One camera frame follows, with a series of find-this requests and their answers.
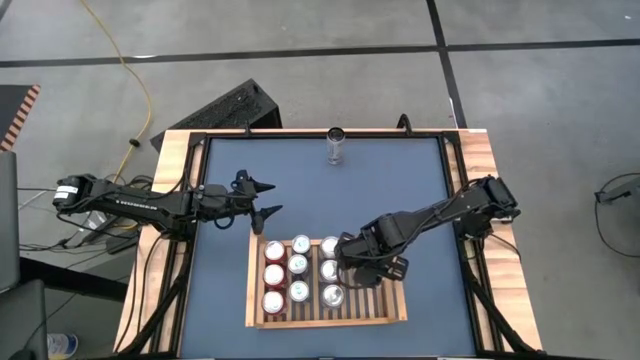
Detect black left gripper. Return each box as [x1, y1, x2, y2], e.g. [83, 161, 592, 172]
[191, 168, 285, 236]

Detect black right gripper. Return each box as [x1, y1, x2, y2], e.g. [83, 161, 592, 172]
[334, 229, 411, 290]

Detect silver Diet Coke can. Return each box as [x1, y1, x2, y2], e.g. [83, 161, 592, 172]
[318, 258, 342, 284]
[319, 235, 341, 260]
[321, 283, 346, 310]

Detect red Fanta strawberry can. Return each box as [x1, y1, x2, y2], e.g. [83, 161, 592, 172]
[263, 239, 288, 265]
[260, 289, 287, 317]
[263, 263, 288, 290]

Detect blue silver Red Bull can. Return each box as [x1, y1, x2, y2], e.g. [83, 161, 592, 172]
[291, 233, 313, 256]
[287, 253, 310, 276]
[288, 279, 311, 304]

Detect white can with black lid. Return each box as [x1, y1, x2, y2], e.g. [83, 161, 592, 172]
[326, 126, 347, 166]

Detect slatted wooden shelf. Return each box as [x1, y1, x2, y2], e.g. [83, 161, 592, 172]
[244, 224, 408, 330]

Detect black mesh computer case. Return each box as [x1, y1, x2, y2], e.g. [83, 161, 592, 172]
[149, 78, 283, 151]

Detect blue table mat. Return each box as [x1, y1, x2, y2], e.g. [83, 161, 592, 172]
[179, 135, 479, 359]

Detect black base bar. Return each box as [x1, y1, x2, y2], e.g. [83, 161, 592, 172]
[19, 255, 129, 303]

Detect white blue bottle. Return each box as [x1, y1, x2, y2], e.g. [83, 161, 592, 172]
[47, 332, 80, 360]

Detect hazard-striped black floor mat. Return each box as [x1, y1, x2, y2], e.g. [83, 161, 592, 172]
[0, 83, 42, 154]

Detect yellow extension cable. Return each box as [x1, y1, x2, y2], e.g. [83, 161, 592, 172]
[79, 0, 154, 184]

